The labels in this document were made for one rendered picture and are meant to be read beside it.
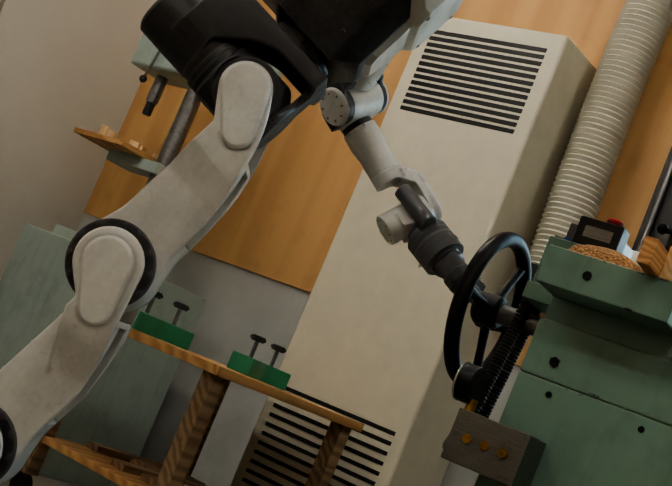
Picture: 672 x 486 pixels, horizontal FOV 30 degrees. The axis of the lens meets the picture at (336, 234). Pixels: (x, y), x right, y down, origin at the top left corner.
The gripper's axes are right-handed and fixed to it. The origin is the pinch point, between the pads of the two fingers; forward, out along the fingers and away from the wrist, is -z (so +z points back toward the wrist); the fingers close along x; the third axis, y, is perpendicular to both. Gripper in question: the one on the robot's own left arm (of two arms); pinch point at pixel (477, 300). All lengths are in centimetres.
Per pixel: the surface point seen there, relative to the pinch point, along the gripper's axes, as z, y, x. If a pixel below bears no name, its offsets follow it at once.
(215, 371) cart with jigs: 47, -61, -42
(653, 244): -32, 26, 49
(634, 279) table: -32, 21, 43
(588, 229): -11.4, 22.8, 19.8
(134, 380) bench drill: 108, -107, -123
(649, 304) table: -36, 20, 43
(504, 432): -37, -8, 41
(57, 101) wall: 231, -82, -133
